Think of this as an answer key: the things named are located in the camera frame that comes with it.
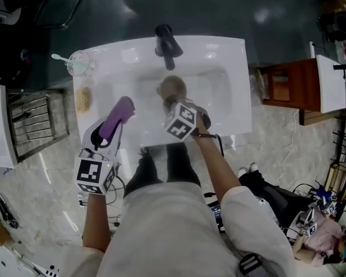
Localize metal wire rack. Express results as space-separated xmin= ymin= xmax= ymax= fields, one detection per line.
xmin=6 ymin=89 xmax=70 ymax=163

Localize purple cloth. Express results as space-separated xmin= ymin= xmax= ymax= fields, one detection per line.
xmin=99 ymin=95 xmax=137 ymax=140

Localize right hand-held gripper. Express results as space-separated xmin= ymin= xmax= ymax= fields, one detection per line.
xmin=161 ymin=94 xmax=212 ymax=142

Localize brown wooden cabinet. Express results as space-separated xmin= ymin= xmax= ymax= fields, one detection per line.
xmin=261 ymin=58 xmax=340 ymax=126

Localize black device with screen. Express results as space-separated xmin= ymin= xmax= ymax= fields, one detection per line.
xmin=204 ymin=192 xmax=227 ymax=234

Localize person's white shirt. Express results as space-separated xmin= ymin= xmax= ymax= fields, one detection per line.
xmin=59 ymin=181 xmax=298 ymax=277

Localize black chair frame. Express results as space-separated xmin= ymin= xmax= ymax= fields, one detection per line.
xmin=36 ymin=0 xmax=89 ymax=29

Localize black strap buckle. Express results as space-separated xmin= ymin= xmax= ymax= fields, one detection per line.
xmin=238 ymin=253 xmax=264 ymax=277

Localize brown wooden bowl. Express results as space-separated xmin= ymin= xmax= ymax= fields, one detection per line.
xmin=157 ymin=75 xmax=189 ymax=103

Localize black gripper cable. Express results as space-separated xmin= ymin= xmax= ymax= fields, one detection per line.
xmin=197 ymin=132 xmax=225 ymax=158

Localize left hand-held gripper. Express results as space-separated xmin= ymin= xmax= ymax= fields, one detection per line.
xmin=73 ymin=116 xmax=124 ymax=196

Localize person's left forearm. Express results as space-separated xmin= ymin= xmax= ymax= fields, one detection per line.
xmin=81 ymin=192 xmax=112 ymax=254

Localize clear glass cup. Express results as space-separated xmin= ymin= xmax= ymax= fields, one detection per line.
xmin=65 ymin=50 xmax=99 ymax=78

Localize small black faucet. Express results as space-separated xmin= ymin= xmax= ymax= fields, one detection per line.
xmin=332 ymin=63 xmax=346 ymax=80

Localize person's black trousers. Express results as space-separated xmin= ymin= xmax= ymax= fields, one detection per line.
xmin=123 ymin=142 xmax=202 ymax=198

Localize tan scrubbing sponge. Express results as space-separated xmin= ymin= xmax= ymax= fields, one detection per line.
xmin=75 ymin=86 xmax=93 ymax=114

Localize black pliers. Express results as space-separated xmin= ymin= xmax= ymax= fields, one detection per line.
xmin=0 ymin=196 xmax=19 ymax=229

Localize white ceramic sink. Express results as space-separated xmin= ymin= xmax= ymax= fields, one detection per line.
xmin=72 ymin=35 xmax=253 ymax=147

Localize person's right forearm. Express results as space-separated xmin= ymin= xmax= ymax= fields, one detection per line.
xmin=190 ymin=114 xmax=243 ymax=203

